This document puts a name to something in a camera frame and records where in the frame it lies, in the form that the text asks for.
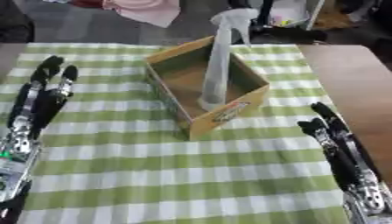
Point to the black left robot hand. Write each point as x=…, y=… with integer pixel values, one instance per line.
x=45, y=99

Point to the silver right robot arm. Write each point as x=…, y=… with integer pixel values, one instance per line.
x=370, y=214

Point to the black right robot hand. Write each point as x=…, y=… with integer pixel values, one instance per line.
x=341, y=151

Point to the pink cloth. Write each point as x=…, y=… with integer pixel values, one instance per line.
x=145, y=10

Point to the tan cardboard box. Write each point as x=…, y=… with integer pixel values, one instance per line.
x=207, y=87

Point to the white spray bottle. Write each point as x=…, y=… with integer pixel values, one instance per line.
x=219, y=64

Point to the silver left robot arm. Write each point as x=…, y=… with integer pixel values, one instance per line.
x=13, y=172

